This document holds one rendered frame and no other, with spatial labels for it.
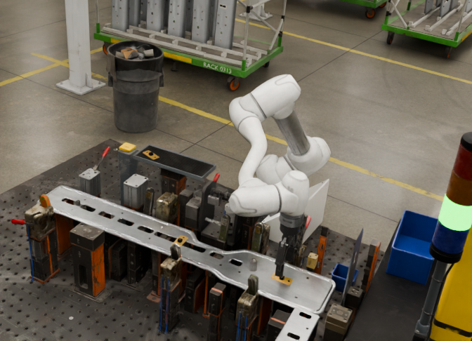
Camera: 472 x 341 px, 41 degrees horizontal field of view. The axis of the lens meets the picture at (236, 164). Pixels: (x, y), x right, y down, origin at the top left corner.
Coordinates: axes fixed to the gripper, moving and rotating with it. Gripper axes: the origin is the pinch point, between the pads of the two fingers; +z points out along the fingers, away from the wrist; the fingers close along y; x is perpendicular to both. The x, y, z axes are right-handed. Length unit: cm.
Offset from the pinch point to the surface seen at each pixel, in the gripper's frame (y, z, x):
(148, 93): -237, 72, -215
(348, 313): 11.9, 1.4, 30.0
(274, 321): 21.3, 9.3, 5.6
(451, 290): 52, -55, 60
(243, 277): 7.2, 7.5, -13.8
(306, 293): 3.2, 7.5, 11.4
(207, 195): -18.8, -5.9, -44.6
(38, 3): -484, 114, -556
